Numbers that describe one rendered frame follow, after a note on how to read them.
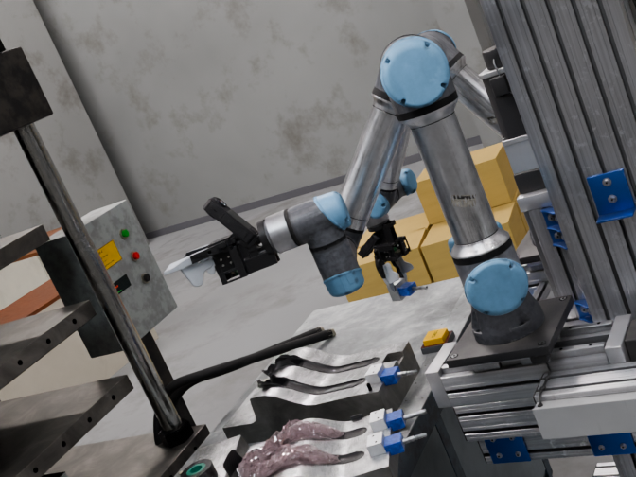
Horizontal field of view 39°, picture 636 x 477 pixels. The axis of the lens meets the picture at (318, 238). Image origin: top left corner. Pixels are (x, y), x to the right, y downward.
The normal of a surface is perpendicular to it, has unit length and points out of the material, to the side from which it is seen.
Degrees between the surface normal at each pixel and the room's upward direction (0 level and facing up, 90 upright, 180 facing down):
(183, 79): 90
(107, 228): 90
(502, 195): 90
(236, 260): 82
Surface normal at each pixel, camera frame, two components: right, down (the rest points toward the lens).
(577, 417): -0.44, 0.40
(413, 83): -0.09, 0.15
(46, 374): 0.80, -0.19
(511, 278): 0.01, 0.38
